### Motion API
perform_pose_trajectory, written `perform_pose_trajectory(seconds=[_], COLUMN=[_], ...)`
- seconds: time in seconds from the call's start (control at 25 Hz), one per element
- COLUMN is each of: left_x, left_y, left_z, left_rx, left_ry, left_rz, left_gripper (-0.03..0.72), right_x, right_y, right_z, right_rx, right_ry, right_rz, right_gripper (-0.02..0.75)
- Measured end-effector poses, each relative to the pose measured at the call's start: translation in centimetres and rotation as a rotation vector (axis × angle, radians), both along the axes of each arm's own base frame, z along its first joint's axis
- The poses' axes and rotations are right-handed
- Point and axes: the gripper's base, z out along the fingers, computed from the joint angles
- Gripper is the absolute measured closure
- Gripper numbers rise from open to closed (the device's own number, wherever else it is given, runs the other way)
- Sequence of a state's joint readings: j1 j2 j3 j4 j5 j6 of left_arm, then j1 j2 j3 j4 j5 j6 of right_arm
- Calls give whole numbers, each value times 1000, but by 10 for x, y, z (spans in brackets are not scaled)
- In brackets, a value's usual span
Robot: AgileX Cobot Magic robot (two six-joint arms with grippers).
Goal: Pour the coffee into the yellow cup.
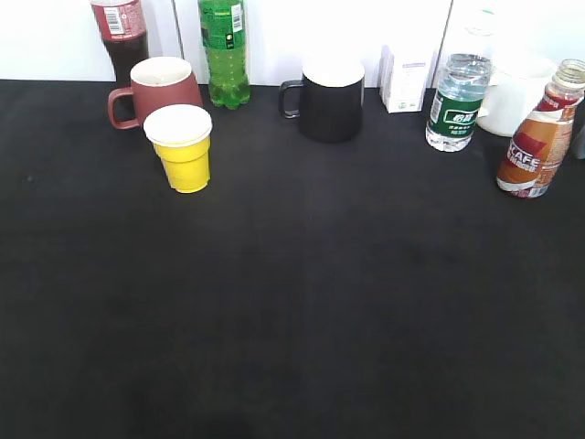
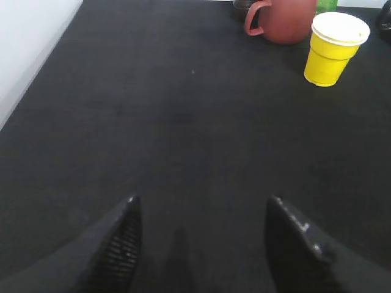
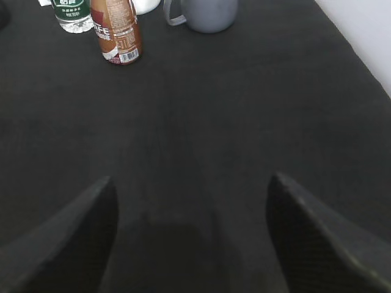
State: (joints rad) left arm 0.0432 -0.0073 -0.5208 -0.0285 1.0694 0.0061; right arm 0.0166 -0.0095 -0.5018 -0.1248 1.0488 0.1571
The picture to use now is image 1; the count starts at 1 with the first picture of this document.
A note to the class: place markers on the yellow paper cup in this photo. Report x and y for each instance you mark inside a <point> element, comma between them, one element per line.
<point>180,135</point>

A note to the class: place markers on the orange coffee drink bottle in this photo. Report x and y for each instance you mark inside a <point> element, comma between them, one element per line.
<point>539,144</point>

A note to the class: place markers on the green sprite bottle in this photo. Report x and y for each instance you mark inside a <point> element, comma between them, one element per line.
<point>222,25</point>

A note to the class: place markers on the black ceramic mug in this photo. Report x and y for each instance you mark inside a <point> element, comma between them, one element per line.
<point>327,101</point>

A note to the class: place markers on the small white carton box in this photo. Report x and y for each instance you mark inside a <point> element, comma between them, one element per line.
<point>402,77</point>

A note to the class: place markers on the dark red ceramic mug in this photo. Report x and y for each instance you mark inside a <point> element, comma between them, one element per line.
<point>155,83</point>

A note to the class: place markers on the clear water bottle green label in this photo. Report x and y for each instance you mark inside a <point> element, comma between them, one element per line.
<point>462,85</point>

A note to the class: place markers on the cola bottle red label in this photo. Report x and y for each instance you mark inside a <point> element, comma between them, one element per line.
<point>123,34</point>

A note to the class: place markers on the white ceramic mug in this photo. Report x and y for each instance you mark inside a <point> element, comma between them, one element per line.
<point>516,85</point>

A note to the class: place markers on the grey object at right edge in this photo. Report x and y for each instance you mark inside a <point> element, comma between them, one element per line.
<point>578,145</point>

